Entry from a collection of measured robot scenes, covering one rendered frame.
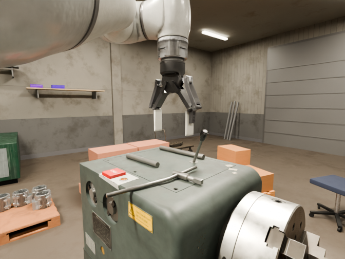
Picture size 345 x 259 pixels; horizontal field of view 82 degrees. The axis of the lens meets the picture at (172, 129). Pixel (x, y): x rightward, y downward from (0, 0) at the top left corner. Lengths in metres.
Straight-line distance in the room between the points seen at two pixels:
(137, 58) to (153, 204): 7.17
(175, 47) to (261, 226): 0.50
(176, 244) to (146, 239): 0.11
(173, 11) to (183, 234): 0.55
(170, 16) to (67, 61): 6.24
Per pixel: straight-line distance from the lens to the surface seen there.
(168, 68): 0.58
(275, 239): 0.56
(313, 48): 7.83
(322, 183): 3.19
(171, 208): 0.51
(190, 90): 0.54
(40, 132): 6.60
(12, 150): 4.70
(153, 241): 0.57
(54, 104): 6.59
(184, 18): 0.61
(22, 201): 3.44
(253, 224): 0.57
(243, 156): 3.75
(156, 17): 0.61
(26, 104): 6.55
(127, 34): 0.61
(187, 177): 0.64
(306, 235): 0.77
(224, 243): 0.58
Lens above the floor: 1.50
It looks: 8 degrees down
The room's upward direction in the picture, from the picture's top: straight up
